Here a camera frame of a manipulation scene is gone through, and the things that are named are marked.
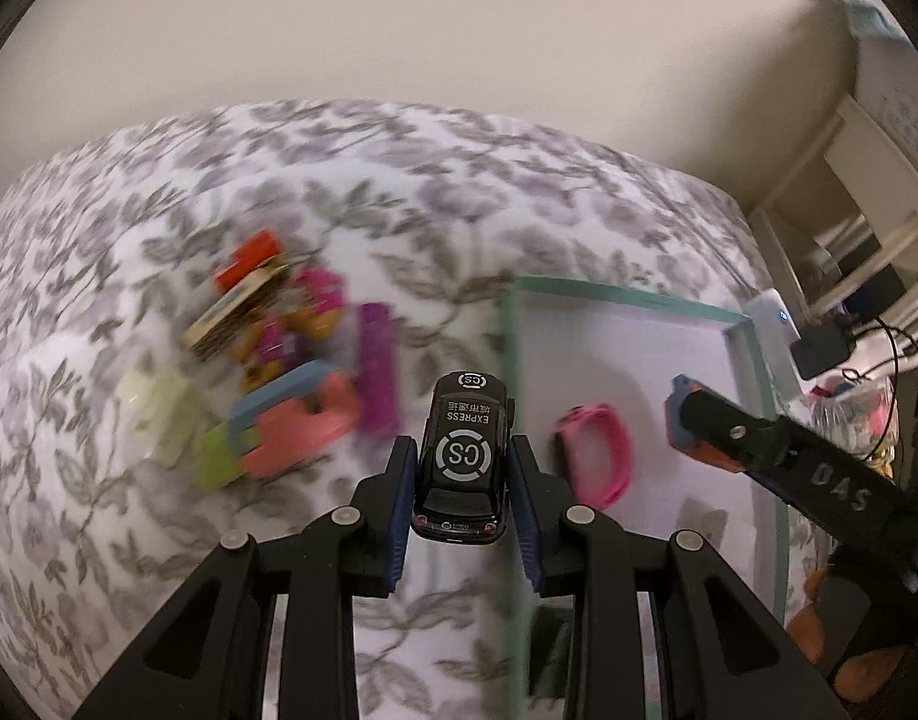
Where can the orange block with blue stripe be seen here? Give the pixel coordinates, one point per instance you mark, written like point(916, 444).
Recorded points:
point(680, 424)

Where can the pink and blue phone case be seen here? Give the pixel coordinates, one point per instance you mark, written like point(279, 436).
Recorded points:
point(301, 420)

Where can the black toy car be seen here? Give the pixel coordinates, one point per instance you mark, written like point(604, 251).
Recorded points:
point(463, 457)

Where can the patterned wooden block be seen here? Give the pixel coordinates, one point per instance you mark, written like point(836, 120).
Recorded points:
point(238, 311)

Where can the person's right hand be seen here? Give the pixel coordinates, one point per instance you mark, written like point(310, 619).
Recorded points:
point(806, 615)

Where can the cream ribbed plastic clip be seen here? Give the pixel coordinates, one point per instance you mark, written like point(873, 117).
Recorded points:
point(159, 416)

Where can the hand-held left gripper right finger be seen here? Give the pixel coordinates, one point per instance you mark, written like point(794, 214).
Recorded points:
point(528, 525)

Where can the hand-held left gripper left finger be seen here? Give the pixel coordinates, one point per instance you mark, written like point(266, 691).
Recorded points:
point(399, 517)

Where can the white power strip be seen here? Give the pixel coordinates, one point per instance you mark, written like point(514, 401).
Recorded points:
point(772, 330)

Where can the green card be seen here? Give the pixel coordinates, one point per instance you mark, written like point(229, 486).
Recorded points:
point(217, 457)

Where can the red glue tube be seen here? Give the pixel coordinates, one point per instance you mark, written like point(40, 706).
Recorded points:
point(247, 262)

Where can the white and teal box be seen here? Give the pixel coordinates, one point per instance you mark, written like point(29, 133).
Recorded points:
point(898, 67)

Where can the teal shallow box tray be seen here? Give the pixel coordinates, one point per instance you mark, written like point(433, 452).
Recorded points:
point(654, 360)

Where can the pink wristwatch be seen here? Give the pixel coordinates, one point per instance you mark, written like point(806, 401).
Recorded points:
point(609, 457)

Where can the purple lighter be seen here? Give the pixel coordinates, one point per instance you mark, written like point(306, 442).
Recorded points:
point(376, 371)

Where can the pink toy figure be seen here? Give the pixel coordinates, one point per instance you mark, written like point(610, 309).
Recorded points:
point(309, 315)

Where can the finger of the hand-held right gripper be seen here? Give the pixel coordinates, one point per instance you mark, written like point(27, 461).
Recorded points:
point(736, 439)

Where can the white wooden shelf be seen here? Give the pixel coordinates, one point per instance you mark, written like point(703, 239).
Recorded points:
point(864, 210)

